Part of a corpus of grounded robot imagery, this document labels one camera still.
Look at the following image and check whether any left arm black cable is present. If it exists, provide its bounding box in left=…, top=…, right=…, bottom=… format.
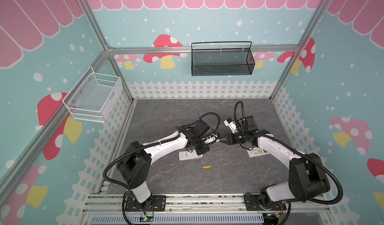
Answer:
left=102, top=112, right=222, bottom=191

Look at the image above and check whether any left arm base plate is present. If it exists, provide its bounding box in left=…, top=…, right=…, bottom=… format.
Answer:
left=124, top=195, right=167, bottom=212

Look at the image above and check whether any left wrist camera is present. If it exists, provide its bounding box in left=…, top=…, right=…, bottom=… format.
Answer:
left=203, top=136, right=220, bottom=145

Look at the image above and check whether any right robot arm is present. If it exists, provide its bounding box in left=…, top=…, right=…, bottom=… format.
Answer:
left=224, top=116, right=330, bottom=208

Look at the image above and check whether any white remote control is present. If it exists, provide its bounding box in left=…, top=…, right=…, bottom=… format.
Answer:
left=179, top=150, right=203, bottom=161
left=247, top=148, right=269, bottom=158

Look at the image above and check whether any white wire mesh basket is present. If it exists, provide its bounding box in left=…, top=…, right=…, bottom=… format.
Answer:
left=63, top=67, right=123, bottom=123

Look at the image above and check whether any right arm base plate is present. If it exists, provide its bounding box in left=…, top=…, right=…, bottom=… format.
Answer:
left=243, top=193, right=287, bottom=213

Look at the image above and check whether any aluminium mounting rail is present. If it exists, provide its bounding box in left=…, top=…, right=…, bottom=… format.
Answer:
left=80, top=192, right=334, bottom=217

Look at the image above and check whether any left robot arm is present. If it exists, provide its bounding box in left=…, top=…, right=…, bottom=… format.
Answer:
left=117, top=120, right=217, bottom=205

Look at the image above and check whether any white vented cable duct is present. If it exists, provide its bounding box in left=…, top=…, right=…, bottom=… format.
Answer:
left=89, top=214, right=265, bottom=225

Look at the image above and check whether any black wire mesh basket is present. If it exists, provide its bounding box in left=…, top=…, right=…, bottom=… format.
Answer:
left=191, top=41, right=256, bottom=77

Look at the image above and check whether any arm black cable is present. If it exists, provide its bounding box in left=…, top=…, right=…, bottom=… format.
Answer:
left=102, top=112, right=222, bottom=191
left=233, top=101, right=344, bottom=205

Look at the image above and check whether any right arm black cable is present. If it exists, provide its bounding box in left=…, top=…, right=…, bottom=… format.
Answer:
left=233, top=101, right=344, bottom=205

